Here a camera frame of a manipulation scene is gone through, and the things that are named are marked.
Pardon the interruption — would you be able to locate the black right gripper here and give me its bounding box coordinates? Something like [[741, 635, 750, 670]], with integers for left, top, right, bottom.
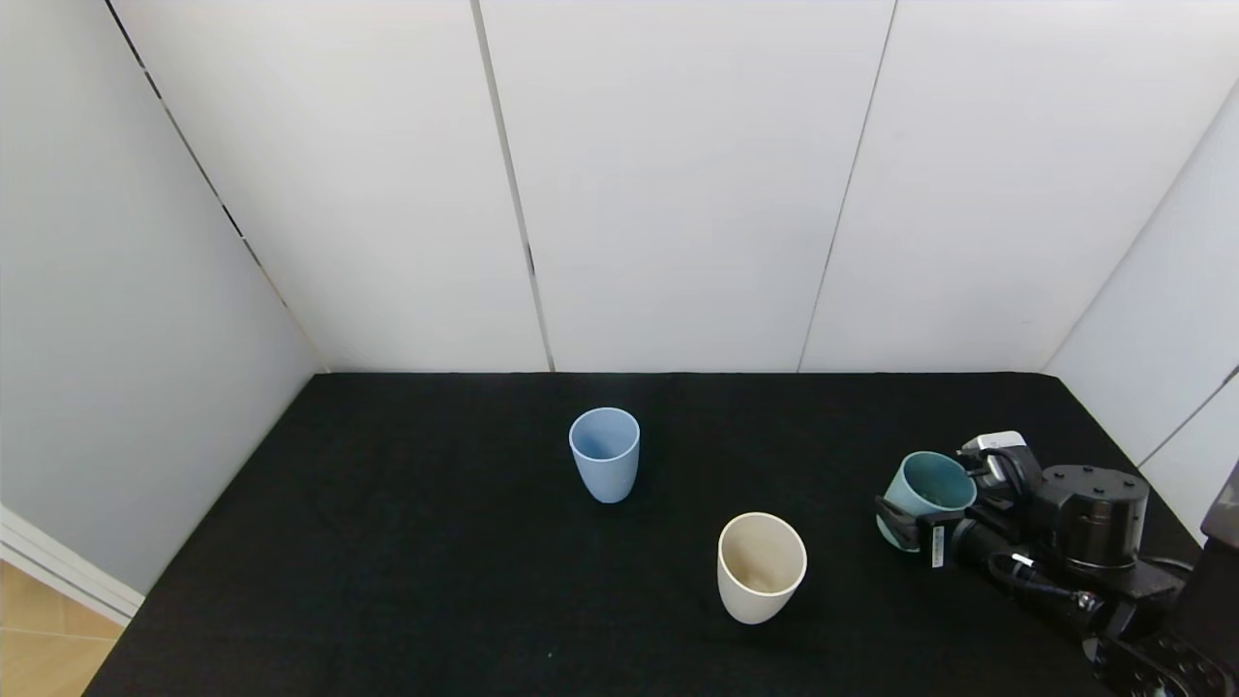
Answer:
[[873, 493, 1015, 571]]

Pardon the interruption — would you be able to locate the teal plastic cup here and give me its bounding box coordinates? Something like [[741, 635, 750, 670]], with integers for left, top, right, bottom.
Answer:
[[876, 451, 978, 553]]

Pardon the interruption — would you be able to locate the beige plastic cup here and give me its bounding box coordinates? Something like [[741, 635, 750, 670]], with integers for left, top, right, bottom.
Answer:
[[717, 512, 808, 625]]

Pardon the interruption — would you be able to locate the light blue plastic cup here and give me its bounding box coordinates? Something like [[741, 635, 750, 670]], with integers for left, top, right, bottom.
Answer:
[[569, 408, 642, 504]]

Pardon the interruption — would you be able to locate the black tablecloth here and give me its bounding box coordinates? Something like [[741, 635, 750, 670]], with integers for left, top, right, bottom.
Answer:
[[82, 373, 1239, 697]]

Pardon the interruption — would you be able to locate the white baseboard trim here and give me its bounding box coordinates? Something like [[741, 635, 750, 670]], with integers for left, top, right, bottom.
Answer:
[[0, 501, 146, 625]]

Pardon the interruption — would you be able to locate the white wrist camera black mount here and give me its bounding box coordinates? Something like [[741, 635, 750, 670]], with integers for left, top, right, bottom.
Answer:
[[958, 431, 1044, 509]]

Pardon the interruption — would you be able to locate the black camera cable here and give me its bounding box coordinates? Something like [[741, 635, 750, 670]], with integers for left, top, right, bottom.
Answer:
[[966, 447, 1106, 617]]

